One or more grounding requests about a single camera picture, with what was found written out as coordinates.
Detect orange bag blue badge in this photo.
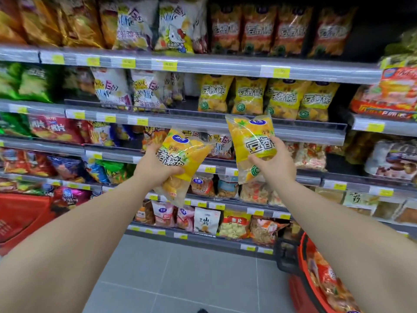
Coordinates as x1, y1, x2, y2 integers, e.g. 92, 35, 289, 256
190, 174, 215, 196

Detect chocolate pie pack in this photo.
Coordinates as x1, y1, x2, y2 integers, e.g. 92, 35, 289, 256
364, 140, 417, 181

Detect white green pastry pack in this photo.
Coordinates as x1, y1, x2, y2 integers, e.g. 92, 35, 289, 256
344, 191, 380, 216

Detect clear window pastry pack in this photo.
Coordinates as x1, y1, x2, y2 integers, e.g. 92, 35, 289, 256
394, 200, 417, 224
373, 201, 403, 220

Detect person's left forearm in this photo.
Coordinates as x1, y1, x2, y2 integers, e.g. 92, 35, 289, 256
0, 179, 163, 313

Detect person's left hand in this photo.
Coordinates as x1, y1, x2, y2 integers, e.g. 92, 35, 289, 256
133, 143, 185, 193

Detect pale prawn cracker bag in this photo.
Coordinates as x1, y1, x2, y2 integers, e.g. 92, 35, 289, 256
285, 141, 300, 166
295, 141, 327, 172

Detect pile of orange packets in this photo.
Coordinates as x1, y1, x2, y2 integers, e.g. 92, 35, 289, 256
308, 247, 362, 313

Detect orange brown crisp bag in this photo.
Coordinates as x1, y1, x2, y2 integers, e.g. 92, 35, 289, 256
241, 4, 278, 54
272, 6, 313, 57
210, 3, 243, 54
308, 8, 356, 59

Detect orange white bag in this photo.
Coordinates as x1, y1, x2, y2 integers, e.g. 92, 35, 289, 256
250, 216, 289, 246

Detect yellow snack packet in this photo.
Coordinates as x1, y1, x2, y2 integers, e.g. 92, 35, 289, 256
225, 114, 278, 185
153, 128, 214, 207

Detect tan pastry pack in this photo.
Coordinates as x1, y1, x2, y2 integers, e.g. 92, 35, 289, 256
315, 187, 345, 204

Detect row of yellow snack packets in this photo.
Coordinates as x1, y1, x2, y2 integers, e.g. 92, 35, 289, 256
197, 74, 341, 123

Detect white chips bag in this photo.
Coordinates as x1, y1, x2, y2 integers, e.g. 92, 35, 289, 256
112, 0, 159, 51
155, 0, 201, 54

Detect person's right forearm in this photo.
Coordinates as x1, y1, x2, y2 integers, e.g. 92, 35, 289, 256
270, 179, 417, 313

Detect red yellow multipack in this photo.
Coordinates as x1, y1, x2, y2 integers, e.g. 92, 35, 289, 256
350, 55, 417, 121

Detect white printed snack package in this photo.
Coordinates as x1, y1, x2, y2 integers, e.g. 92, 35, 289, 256
90, 67, 132, 110
162, 73, 175, 107
130, 70, 169, 111
171, 73, 185, 101
192, 16, 209, 54

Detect white ink drawing bag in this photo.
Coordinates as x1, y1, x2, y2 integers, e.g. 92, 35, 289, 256
194, 207, 222, 236

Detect pale red noodle bag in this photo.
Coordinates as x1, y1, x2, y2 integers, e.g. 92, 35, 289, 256
268, 189, 287, 207
240, 181, 271, 204

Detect person's right hand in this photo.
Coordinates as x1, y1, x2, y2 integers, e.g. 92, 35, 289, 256
248, 136, 298, 190

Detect grey store shelving unit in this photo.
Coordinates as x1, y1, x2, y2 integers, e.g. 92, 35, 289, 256
0, 0, 417, 258

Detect pale bag red label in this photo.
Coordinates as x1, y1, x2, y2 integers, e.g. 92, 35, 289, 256
217, 210, 252, 240

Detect assorted colourful chip bags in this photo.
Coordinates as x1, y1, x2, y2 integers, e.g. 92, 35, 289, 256
0, 61, 137, 212

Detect red plastic shopping basket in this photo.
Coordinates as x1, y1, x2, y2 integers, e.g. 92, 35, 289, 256
273, 231, 362, 313

